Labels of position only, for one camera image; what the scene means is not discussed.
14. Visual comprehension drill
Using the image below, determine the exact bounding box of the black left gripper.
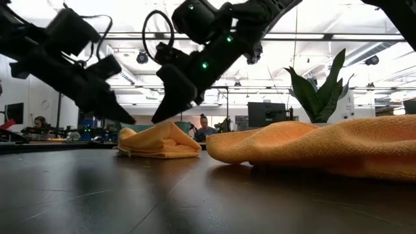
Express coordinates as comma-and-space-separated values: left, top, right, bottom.
9, 48, 137, 125

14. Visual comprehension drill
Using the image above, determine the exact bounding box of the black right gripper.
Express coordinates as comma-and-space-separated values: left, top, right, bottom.
151, 31, 261, 124

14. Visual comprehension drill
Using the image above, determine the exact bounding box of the light orange microfiber towel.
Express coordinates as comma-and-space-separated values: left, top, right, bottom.
112, 121, 203, 160

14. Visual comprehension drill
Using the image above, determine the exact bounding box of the deep orange microfiber towel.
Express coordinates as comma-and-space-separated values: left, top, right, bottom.
205, 114, 416, 183

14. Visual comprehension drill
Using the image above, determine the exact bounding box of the person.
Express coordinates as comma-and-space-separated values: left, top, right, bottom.
33, 115, 50, 130
194, 113, 218, 142

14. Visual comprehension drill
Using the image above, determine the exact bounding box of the teal plastic bin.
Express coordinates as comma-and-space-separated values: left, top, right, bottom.
116, 120, 193, 135

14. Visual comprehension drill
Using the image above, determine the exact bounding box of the black computer monitor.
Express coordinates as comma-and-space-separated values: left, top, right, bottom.
4, 102, 25, 125
247, 101, 289, 128
402, 99, 416, 118

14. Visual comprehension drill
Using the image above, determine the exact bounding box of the red object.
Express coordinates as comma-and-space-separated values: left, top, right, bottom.
0, 118, 17, 131

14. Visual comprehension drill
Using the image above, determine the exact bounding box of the artificial green snake plant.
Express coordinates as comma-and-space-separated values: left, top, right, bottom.
283, 48, 356, 125

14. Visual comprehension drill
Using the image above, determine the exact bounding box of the white banner stand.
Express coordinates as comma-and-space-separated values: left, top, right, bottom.
337, 90, 357, 126

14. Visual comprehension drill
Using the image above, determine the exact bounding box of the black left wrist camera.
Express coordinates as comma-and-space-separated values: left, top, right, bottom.
85, 54, 123, 81

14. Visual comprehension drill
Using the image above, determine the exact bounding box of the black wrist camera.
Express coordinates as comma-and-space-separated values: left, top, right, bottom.
85, 54, 123, 81
153, 42, 193, 66

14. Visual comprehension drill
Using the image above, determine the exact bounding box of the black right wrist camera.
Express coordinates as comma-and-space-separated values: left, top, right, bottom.
153, 42, 193, 66

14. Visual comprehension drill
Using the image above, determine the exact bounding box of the black right camera cable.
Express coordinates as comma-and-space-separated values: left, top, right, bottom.
142, 9, 176, 64

